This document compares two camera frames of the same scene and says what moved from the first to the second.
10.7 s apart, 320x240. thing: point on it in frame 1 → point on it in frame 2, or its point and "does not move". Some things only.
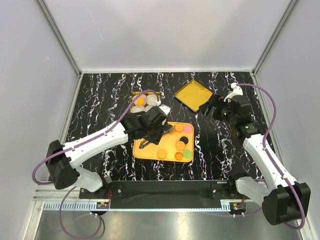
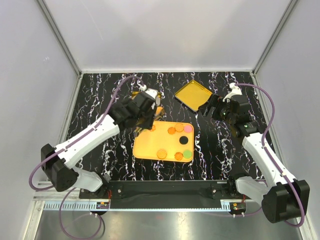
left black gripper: (156, 138) → (148, 124)
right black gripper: (218, 101) does not move
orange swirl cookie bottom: (178, 156) does not move
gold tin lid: (192, 94) does not move
